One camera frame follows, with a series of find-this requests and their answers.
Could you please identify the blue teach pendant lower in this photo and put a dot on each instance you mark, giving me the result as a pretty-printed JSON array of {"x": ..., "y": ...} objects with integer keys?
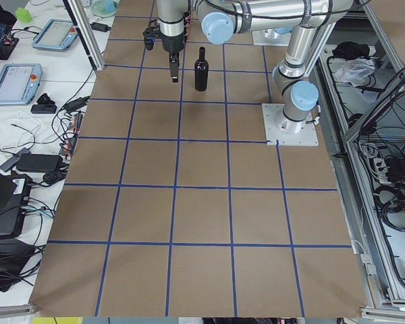
[{"x": 19, "y": 83}]

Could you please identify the black laptop computer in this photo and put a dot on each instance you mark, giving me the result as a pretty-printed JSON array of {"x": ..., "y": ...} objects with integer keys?
[{"x": 14, "y": 195}]

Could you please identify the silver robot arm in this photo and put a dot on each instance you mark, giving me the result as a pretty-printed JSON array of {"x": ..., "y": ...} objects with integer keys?
[{"x": 292, "y": 24}]

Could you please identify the green plastic object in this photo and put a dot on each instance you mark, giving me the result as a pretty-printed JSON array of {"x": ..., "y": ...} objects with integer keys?
[{"x": 23, "y": 15}]

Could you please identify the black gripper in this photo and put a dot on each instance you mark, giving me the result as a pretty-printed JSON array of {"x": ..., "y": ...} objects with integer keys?
[{"x": 173, "y": 43}]

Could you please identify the black power brick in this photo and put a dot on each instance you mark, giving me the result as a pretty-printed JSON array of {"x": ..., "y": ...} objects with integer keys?
[{"x": 38, "y": 163}]

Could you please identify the blue teach pendant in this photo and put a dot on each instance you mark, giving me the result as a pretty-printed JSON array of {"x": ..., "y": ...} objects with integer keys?
[
  {"x": 19, "y": 83},
  {"x": 57, "y": 35}
]

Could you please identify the dark glass wine bottle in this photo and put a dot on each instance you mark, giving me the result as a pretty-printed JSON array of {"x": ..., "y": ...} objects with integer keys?
[{"x": 201, "y": 71}]

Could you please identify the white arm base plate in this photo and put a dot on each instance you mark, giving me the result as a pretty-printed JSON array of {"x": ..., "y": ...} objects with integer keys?
[
  {"x": 277, "y": 37},
  {"x": 280, "y": 131}
]

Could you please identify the blue teach pendant upper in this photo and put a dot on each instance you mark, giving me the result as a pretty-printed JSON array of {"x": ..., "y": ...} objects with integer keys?
[{"x": 57, "y": 35}]

